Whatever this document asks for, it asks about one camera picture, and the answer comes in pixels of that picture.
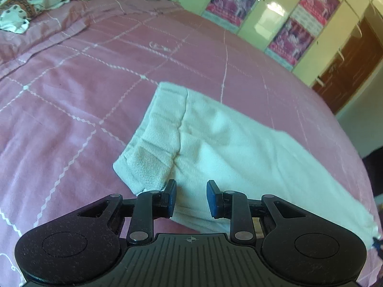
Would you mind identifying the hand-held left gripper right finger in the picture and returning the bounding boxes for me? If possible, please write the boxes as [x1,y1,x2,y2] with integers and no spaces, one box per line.
[206,180,309,247]

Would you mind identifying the brown wooden cabinet door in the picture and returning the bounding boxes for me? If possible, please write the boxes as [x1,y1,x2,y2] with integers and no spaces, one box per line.
[313,18,383,115]

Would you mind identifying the white pants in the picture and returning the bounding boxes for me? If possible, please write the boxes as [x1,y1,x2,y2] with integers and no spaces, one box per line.
[113,81,380,240]

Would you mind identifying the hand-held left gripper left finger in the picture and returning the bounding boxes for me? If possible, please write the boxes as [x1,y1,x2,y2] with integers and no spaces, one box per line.
[77,179,177,247]

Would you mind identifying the cream wardrobe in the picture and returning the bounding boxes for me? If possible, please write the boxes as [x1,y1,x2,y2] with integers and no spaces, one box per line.
[156,0,383,88]

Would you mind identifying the pink checked bedsheet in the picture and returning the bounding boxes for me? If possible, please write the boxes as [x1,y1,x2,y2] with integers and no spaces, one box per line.
[0,0,383,287]

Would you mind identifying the pink wall poster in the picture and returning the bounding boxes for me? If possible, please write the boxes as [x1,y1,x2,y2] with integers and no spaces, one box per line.
[202,0,261,30]
[292,0,342,33]
[265,18,315,70]

